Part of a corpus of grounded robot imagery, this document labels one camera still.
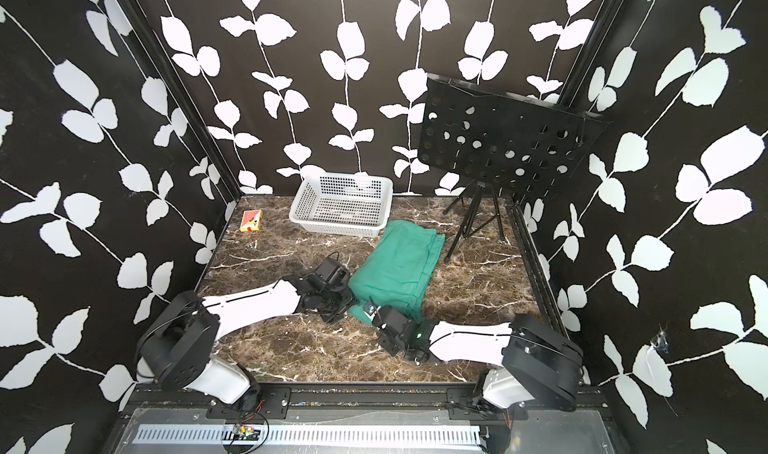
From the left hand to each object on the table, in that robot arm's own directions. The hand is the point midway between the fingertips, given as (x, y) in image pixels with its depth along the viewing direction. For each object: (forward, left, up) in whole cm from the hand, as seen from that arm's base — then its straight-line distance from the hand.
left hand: (359, 301), depth 87 cm
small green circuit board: (-30, +28, -5) cm, 42 cm away
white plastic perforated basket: (+45, +8, -5) cm, 46 cm away
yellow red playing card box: (+36, +42, -4) cm, 56 cm away
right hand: (-6, -6, -2) cm, 9 cm away
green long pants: (+11, -12, -3) cm, 16 cm away
